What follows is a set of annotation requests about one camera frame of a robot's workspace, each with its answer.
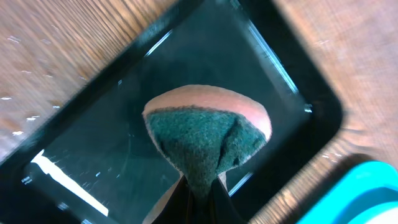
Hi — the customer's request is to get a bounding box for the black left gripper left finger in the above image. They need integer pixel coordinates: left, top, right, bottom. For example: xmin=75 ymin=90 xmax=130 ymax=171
xmin=152 ymin=176 xmax=190 ymax=224

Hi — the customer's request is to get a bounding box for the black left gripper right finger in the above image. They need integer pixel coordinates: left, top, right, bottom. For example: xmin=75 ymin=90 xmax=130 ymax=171
xmin=210 ymin=178 xmax=247 ymax=224

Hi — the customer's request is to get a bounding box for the black plastic tray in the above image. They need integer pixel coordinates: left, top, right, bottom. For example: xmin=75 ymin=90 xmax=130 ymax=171
xmin=1 ymin=1 xmax=342 ymax=223

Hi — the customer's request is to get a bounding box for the teal plastic tray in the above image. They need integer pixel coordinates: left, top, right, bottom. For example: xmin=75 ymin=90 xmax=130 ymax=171
xmin=298 ymin=161 xmax=397 ymax=224

